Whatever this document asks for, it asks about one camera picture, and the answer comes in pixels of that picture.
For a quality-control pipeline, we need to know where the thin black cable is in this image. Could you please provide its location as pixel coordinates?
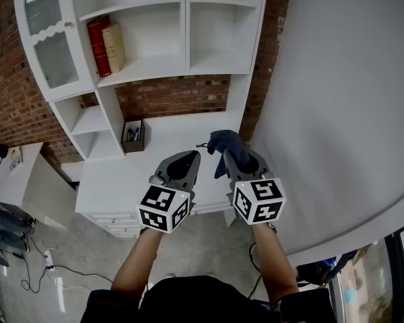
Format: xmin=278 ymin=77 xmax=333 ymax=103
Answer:
xmin=247 ymin=242 xmax=264 ymax=299

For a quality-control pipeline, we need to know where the red hardcover book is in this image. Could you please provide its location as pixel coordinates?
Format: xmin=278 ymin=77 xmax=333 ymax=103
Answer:
xmin=86 ymin=15 xmax=113 ymax=78

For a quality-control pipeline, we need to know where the white power strip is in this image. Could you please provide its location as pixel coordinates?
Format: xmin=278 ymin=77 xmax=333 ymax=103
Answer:
xmin=42 ymin=248 xmax=55 ymax=273

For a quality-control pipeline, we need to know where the blue denim fabric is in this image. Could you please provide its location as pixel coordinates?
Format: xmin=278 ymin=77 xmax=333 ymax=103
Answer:
xmin=0 ymin=198 xmax=34 ymax=246

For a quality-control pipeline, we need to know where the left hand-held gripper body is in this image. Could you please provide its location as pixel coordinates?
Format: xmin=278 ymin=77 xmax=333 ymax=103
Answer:
xmin=135 ymin=149 xmax=202 ymax=235

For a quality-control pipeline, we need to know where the white desk with drawers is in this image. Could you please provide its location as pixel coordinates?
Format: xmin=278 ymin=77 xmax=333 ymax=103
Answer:
xmin=74 ymin=111 xmax=253 ymax=239

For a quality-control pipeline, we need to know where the white shelf unit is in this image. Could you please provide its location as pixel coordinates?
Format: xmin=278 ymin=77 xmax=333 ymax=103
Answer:
xmin=13 ymin=0 xmax=270 ymax=163

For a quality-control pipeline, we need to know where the person's left forearm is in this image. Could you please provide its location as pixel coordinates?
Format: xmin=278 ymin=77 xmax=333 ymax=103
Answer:
xmin=110 ymin=226 xmax=165 ymax=304

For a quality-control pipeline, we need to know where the white side table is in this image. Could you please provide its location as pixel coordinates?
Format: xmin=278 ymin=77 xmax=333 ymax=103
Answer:
xmin=0 ymin=141 xmax=79 ymax=231

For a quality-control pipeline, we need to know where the black floor cable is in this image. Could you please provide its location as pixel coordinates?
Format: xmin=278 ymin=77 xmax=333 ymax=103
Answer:
xmin=19 ymin=232 xmax=114 ymax=293

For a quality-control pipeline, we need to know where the beige hardcover book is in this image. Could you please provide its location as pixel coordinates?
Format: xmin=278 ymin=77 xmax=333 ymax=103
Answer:
xmin=101 ymin=21 xmax=127 ymax=74

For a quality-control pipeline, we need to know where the black bag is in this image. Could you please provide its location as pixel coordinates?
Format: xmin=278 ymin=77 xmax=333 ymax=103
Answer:
xmin=295 ymin=250 xmax=341 ymax=286

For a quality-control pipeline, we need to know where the dark brown pen holder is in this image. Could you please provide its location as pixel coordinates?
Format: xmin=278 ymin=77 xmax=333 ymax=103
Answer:
xmin=121 ymin=119 xmax=146 ymax=153

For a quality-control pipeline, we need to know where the black window frame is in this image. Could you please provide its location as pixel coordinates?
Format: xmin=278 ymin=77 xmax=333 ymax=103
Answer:
xmin=382 ymin=217 xmax=404 ymax=323

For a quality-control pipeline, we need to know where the person's dark clothing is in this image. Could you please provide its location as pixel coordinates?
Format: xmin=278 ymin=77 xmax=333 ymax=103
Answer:
xmin=78 ymin=275 xmax=335 ymax=323

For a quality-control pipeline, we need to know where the dark blue cloth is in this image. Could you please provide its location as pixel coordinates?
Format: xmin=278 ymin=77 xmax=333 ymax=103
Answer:
xmin=195 ymin=129 xmax=253 ymax=180

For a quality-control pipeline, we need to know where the person's right forearm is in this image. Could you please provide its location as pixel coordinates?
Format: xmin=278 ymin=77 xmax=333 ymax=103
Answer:
xmin=251 ymin=221 xmax=301 ymax=306

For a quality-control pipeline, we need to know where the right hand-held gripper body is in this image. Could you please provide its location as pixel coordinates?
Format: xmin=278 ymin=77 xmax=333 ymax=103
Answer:
xmin=222 ymin=148 xmax=288 ymax=227

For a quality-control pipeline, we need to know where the yellow and white paper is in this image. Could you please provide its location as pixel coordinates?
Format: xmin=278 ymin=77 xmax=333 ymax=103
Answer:
xmin=7 ymin=146 xmax=24 ymax=174

